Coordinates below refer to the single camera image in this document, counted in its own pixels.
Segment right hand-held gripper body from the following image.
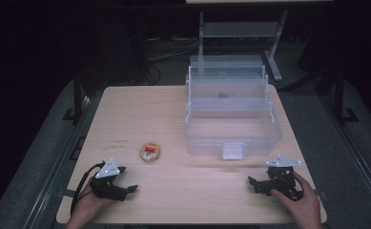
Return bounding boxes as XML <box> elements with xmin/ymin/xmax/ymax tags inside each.
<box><xmin>265</xmin><ymin>155</ymin><xmax>303</xmax><ymax>202</ymax></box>

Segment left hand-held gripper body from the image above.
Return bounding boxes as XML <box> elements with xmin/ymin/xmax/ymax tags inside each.
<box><xmin>90</xmin><ymin>156</ymin><xmax>129</xmax><ymax>202</ymax></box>

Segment person's right hand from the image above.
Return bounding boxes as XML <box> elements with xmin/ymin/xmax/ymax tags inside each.
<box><xmin>270</xmin><ymin>171</ymin><xmax>324</xmax><ymax>229</ymax></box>

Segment person's left hand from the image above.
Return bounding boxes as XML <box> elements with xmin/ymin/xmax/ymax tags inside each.
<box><xmin>64</xmin><ymin>177</ymin><xmax>117</xmax><ymax>229</ymax></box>

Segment round tin with red label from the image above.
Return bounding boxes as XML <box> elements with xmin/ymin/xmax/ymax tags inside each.
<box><xmin>138</xmin><ymin>141</ymin><xmax>161</xmax><ymax>163</ymax></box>

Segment clear plastic storage box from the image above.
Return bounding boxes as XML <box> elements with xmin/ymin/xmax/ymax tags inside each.
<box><xmin>183</xmin><ymin>54</ymin><xmax>283</xmax><ymax>161</ymax></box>

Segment grey metal stand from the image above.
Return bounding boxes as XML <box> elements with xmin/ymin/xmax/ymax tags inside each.
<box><xmin>197</xmin><ymin>10</ymin><xmax>290</xmax><ymax>82</ymax></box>

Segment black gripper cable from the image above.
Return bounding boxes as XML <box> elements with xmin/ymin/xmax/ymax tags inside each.
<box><xmin>70</xmin><ymin>161</ymin><xmax>107</xmax><ymax>218</ymax></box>

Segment metal floor rail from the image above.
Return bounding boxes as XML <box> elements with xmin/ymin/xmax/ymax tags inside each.
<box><xmin>319</xmin><ymin>94</ymin><xmax>371</xmax><ymax>220</ymax></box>
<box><xmin>22</xmin><ymin>94</ymin><xmax>93</xmax><ymax>229</ymax></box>

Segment black frame post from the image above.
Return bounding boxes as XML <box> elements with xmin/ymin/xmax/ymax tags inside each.
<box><xmin>62</xmin><ymin>71</ymin><xmax>91</xmax><ymax>122</ymax></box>
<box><xmin>330</xmin><ymin>68</ymin><xmax>360</xmax><ymax>126</ymax></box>

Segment bundle of floor cables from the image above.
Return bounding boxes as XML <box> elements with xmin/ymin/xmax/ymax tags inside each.
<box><xmin>134</xmin><ymin>37</ymin><xmax>203</xmax><ymax>86</ymax></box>

